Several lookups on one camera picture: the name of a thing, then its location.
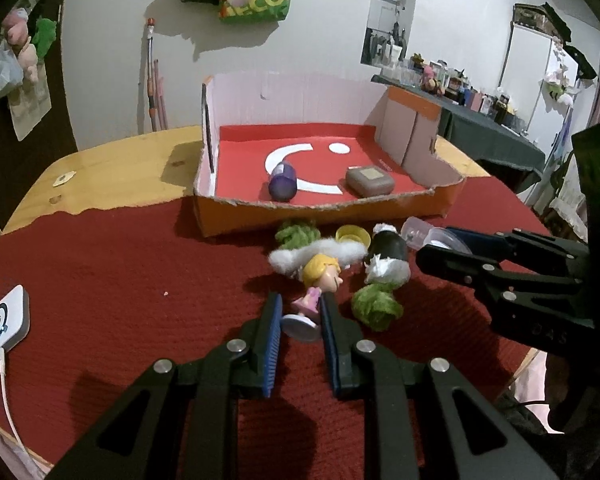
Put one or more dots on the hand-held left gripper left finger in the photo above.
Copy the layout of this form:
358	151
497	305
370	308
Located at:
272	345

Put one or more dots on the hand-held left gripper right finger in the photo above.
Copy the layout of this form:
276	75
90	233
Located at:
330	350

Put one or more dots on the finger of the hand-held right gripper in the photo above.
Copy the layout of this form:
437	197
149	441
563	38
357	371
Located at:
480	242
445	259

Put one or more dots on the clear round plastic container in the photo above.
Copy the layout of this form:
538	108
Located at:
447	241

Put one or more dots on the clear square plastic container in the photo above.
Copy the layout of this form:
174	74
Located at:
415	232

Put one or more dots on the green yarn pom-pom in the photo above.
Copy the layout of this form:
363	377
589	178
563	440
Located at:
377	307
295	232

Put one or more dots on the blonde doll figurine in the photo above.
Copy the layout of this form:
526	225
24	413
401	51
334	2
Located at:
320	272

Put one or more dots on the white fluffy star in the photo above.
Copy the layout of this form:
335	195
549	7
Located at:
290	257

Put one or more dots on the orange cardboard box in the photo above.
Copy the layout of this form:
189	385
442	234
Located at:
305	95

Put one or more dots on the yellow plastic cap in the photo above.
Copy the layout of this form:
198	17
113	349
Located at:
352	235

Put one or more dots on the side table with dark cloth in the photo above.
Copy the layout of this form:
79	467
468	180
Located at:
485	140

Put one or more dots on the grey-brown rounded case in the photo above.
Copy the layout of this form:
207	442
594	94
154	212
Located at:
370	182

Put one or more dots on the row of bottles and jars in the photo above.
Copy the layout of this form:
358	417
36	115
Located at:
460	90

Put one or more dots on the small purple bottle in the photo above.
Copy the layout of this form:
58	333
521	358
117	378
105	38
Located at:
282	182

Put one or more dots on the white refrigerator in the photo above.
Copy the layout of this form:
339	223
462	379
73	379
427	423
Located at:
530	75

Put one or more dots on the small paper scrap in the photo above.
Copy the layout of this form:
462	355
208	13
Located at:
64	178

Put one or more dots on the white square charger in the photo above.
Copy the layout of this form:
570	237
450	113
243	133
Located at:
5	322

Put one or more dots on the red wooden sticks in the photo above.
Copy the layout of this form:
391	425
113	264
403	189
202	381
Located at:
161	100

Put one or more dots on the grey stick with orange tip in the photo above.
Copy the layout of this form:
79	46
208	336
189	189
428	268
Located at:
151	75

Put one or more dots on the dark brown door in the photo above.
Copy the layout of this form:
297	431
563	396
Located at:
10	175

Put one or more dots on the hanging paper pouch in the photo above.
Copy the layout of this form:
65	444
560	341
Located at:
30	110

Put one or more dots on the translucent plastic bag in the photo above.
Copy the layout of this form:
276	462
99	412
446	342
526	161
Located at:
2	77

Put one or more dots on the green plush toy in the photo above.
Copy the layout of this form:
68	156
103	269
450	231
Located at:
45	35

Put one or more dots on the pink plush toy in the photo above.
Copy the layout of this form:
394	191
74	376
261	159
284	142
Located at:
22	45

